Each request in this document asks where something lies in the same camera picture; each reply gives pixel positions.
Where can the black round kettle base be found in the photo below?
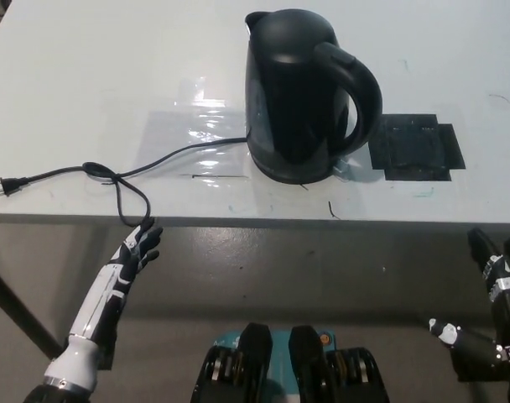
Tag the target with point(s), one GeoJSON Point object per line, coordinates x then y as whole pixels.
{"type": "Point", "coordinates": [297, 178]}

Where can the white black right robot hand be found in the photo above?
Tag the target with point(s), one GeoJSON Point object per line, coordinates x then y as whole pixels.
{"type": "Point", "coordinates": [506, 319]}

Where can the black electric kettle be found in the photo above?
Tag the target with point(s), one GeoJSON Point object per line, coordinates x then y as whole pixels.
{"type": "Point", "coordinates": [292, 92]}

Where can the short black thread scrap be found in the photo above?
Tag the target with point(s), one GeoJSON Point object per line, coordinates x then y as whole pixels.
{"type": "Point", "coordinates": [331, 210]}

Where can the black robot torso teal tops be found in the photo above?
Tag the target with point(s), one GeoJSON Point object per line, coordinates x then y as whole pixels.
{"type": "Point", "coordinates": [255, 369]}

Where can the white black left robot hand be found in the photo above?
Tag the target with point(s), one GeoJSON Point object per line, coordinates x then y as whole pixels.
{"type": "Point", "coordinates": [129, 260]}

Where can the black metal table leg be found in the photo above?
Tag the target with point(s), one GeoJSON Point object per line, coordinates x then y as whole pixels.
{"type": "Point", "coordinates": [24, 310]}

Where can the long thin black thread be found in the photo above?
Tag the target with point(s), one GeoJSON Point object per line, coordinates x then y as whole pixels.
{"type": "Point", "coordinates": [500, 98]}

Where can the black tape patch on table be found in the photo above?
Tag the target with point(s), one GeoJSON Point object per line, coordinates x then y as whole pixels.
{"type": "Point", "coordinates": [414, 147]}

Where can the small clear tape piece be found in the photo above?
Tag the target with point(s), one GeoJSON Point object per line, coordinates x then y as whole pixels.
{"type": "Point", "coordinates": [200, 90]}

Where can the large clear plastic sheet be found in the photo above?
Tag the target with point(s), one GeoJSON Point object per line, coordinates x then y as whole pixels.
{"type": "Point", "coordinates": [188, 130]}

